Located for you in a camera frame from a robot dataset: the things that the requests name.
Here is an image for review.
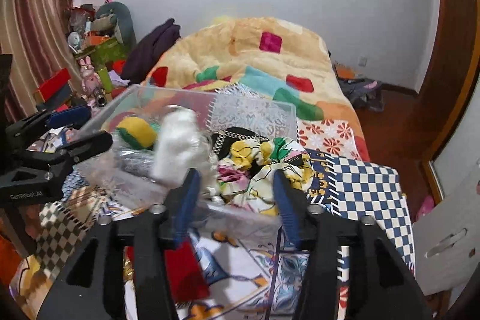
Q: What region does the green thermos bottle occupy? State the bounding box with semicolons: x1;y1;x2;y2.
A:
97;67;113;93

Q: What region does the patterned bed sheet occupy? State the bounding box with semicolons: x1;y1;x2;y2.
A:
9;118;418;320

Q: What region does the colourful patchwork blanket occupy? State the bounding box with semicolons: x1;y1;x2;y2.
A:
145;17;370;161

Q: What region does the pink rabbit plush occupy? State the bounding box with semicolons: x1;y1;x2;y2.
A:
79;56;101;97

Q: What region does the grey neck pillow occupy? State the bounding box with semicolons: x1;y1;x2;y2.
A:
95;1;137;49

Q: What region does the red box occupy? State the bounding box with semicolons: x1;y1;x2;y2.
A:
32;68;71;104

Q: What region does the brown wooden door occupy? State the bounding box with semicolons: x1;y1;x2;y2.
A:
414;0;480;171

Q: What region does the striped brown curtain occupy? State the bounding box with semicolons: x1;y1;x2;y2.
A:
1;0;80;121

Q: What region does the clear plastic storage box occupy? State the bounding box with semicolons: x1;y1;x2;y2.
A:
76;85;297;236

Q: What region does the yellow green sponge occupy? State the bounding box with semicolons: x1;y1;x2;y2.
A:
115;116;157;149

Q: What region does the green cardboard box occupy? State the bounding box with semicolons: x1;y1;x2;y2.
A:
90;37;128;67

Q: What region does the dark purple garment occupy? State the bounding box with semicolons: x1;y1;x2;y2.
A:
120;18;181;84

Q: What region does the floral fabric scrunchie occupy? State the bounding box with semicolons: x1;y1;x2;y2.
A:
217;137;313;216

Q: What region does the red felt pouch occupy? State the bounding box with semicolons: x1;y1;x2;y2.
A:
125;239;211;304

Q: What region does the white drawstring pouch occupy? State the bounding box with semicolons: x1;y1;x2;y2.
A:
150;106;200;188

